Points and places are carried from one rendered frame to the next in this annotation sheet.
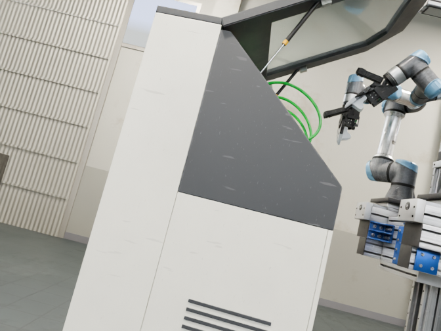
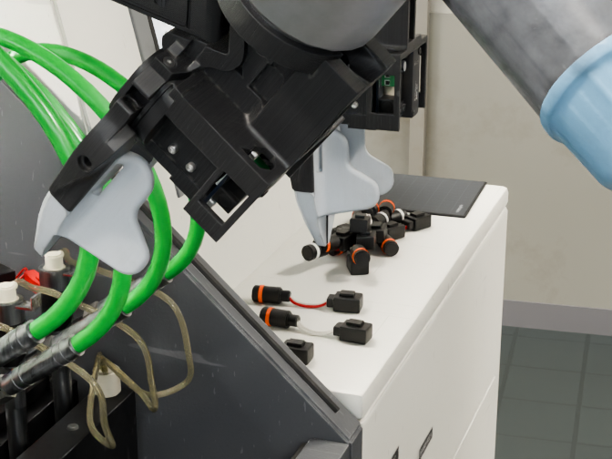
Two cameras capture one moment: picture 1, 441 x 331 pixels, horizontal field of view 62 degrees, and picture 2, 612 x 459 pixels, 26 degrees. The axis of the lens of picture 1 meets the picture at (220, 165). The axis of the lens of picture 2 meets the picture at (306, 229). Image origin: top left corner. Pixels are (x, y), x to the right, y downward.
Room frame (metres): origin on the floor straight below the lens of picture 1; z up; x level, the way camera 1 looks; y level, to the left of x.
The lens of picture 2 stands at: (0.89, -0.72, 1.55)
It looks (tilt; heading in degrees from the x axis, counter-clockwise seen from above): 19 degrees down; 13
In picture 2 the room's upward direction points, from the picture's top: straight up
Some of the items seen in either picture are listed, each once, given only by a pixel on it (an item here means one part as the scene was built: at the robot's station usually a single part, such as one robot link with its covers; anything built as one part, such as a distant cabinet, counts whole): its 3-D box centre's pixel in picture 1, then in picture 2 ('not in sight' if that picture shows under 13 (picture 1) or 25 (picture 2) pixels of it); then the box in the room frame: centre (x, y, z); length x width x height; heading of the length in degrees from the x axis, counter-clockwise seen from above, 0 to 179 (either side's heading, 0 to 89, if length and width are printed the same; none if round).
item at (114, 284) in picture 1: (176, 201); not in sight; (2.10, 0.19, 0.75); 1.40 x 0.28 x 1.50; 173
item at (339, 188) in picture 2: (344, 136); (339, 191); (1.76, -0.55, 1.26); 0.06 x 0.03 x 0.09; 83
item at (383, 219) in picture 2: not in sight; (368, 228); (2.41, -0.46, 1.01); 0.23 x 0.11 x 0.06; 173
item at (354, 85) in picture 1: (354, 86); not in sight; (1.78, -0.55, 1.53); 0.09 x 0.08 x 0.11; 130
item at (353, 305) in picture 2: not in sight; (307, 297); (2.21, -0.43, 0.99); 0.12 x 0.02 x 0.02; 90
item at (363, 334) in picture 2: not in sight; (314, 323); (2.14, -0.45, 0.99); 0.12 x 0.02 x 0.02; 80
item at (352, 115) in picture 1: (349, 116); (353, 37); (1.77, -0.56, 1.37); 0.09 x 0.08 x 0.12; 83
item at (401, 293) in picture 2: not in sight; (361, 270); (2.37, -0.46, 0.96); 0.70 x 0.22 x 0.03; 173
